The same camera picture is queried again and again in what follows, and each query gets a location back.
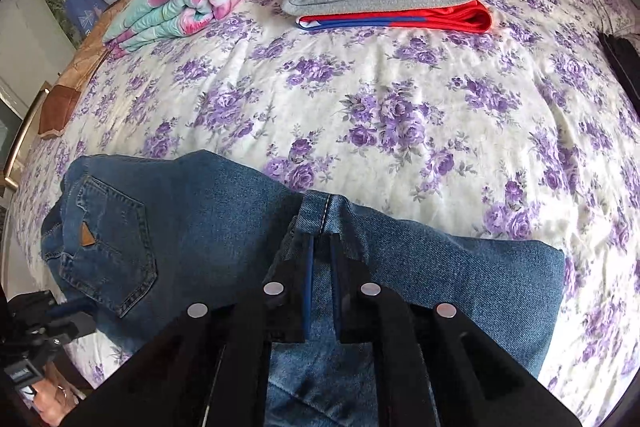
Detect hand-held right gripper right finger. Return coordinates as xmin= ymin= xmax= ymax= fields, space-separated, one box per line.
xmin=330 ymin=237 xmax=583 ymax=427

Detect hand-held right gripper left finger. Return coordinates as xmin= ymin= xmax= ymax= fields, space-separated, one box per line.
xmin=62 ymin=234 xmax=316 ymax=427

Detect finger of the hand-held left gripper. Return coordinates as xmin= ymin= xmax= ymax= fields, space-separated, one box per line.
xmin=47 ymin=299 xmax=98 ymax=343

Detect blue denim pants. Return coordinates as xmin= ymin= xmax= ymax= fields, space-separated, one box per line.
xmin=40 ymin=150 xmax=566 ymax=427

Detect person's left hand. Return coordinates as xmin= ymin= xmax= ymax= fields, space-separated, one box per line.
xmin=30 ymin=367 xmax=83 ymax=427

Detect purple floral bed sheet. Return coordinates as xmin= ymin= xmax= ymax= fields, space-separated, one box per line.
xmin=10 ymin=0 xmax=640 ymax=427

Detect brown pillow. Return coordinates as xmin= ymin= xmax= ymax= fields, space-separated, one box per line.
xmin=39 ymin=0 xmax=131 ymax=140

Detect folded red garment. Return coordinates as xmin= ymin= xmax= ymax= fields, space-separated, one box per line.
xmin=296 ymin=0 xmax=493 ymax=34

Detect dark navy garment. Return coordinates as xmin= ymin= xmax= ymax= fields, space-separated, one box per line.
xmin=597 ymin=32 xmax=640 ymax=95

